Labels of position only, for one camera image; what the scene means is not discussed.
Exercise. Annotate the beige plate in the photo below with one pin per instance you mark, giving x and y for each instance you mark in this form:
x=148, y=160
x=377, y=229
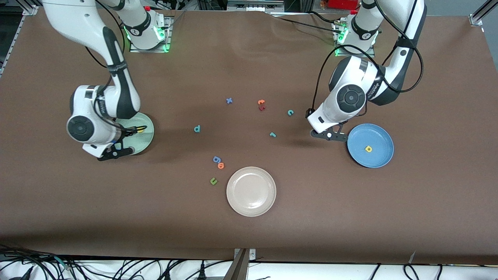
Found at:
x=251, y=191

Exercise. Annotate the metal table bracket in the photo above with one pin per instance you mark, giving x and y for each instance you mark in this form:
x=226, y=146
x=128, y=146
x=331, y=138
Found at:
x=252, y=254

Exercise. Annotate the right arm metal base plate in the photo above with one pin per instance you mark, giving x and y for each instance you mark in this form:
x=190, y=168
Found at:
x=134, y=50

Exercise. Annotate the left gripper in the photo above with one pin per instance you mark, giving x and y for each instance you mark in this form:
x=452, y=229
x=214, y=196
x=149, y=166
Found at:
x=307, y=113

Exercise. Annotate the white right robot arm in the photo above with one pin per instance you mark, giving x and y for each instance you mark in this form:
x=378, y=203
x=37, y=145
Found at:
x=70, y=15

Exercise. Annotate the white paper scrap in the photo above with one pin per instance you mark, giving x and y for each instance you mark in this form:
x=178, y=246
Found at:
x=412, y=257

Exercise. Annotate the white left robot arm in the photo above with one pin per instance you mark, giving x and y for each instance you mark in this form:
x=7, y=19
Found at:
x=412, y=15

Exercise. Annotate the green plate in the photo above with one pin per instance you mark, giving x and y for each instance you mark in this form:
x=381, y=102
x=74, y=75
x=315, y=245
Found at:
x=146, y=142

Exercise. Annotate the black power plug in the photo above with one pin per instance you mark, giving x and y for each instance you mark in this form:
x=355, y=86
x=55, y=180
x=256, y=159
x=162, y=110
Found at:
x=202, y=272

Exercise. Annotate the red box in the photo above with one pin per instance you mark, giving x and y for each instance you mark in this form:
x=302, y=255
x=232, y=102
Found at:
x=342, y=4

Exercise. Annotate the blue plate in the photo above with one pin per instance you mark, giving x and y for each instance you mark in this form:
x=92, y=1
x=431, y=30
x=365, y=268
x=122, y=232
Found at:
x=379, y=136

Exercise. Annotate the aluminium profile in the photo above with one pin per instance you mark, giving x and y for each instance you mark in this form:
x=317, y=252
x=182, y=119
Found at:
x=30, y=10
x=480, y=11

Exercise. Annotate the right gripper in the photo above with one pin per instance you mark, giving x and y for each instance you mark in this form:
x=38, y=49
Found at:
x=128, y=132

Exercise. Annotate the grey equipment box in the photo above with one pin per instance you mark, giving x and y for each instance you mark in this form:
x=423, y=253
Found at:
x=255, y=4

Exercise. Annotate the grey metal beam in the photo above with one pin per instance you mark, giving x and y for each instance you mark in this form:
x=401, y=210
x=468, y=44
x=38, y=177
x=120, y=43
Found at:
x=238, y=270

